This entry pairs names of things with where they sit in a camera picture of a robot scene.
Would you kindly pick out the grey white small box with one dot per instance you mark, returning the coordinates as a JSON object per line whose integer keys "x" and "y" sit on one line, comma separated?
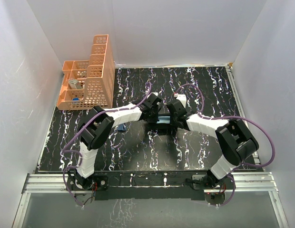
{"x": 74, "y": 84}

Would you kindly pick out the orange plastic desk organizer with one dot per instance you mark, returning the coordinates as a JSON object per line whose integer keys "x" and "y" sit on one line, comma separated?
{"x": 96, "y": 76}

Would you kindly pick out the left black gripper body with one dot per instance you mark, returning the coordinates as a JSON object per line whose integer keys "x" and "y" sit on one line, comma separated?
{"x": 153, "y": 118}

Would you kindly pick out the aluminium frame rail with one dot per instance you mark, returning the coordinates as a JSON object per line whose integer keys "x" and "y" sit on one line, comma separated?
{"x": 254, "y": 157}

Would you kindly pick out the light blue cleaning cloth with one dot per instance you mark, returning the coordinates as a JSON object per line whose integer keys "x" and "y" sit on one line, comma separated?
{"x": 163, "y": 120}

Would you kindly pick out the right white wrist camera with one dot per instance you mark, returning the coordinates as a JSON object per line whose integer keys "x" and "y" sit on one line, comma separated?
{"x": 182, "y": 98}

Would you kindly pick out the black sunglasses case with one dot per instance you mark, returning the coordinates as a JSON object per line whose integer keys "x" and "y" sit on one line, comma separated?
{"x": 161, "y": 129}

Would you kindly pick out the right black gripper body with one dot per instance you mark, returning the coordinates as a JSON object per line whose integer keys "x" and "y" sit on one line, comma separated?
{"x": 173, "y": 120}

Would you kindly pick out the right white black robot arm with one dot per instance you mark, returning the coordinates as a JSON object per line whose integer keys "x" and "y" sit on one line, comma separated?
{"x": 235, "y": 140}

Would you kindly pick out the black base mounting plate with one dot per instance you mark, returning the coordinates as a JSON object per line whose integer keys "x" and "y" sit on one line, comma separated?
{"x": 149, "y": 185}

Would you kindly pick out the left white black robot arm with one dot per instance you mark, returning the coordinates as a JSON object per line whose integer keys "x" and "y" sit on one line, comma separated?
{"x": 97, "y": 126}

